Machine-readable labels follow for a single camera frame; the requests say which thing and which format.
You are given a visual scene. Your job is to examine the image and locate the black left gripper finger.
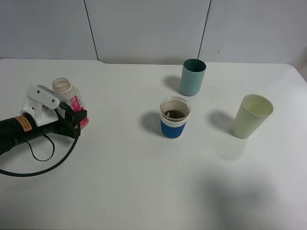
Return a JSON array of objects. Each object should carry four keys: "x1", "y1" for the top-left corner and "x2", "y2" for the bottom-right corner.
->
[
  {"x1": 59, "y1": 125, "x2": 81, "y2": 139},
  {"x1": 56, "y1": 107, "x2": 87, "y2": 127}
]

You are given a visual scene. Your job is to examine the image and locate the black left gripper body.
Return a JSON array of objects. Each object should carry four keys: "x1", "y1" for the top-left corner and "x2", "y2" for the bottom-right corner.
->
[{"x1": 9, "y1": 115, "x2": 71, "y2": 146}]

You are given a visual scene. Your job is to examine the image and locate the pink label drink bottle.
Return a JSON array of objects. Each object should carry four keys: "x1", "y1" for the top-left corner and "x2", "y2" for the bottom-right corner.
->
[{"x1": 52, "y1": 77, "x2": 91, "y2": 130}]

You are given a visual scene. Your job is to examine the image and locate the blue sleeve glass cup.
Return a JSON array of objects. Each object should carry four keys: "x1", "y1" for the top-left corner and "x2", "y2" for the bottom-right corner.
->
[{"x1": 159, "y1": 97, "x2": 191, "y2": 139}]

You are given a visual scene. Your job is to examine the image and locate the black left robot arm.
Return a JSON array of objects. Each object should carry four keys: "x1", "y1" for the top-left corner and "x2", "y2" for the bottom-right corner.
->
[{"x1": 0, "y1": 110, "x2": 87, "y2": 154}]

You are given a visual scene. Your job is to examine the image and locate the teal plastic cup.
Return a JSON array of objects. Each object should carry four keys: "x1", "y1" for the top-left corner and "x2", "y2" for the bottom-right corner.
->
[{"x1": 180, "y1": 58, "x2": 207, "y2": 96}]

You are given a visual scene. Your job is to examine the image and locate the pale green plastic cup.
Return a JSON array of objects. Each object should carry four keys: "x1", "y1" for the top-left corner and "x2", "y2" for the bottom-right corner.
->
[{"x1": 231, "y1": 94, "x2": 274, "y2": 139}]

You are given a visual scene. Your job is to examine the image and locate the black left camera cable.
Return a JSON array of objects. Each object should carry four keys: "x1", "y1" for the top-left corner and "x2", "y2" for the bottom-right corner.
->
[{"x1": 0, "y1": 102, "x2": 81, "y2": 178}]

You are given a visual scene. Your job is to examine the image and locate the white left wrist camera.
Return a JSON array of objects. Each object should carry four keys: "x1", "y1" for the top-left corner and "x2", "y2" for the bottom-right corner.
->
[{"x1": 20, "y1": 85, "x2": 64, "y2": 127}]

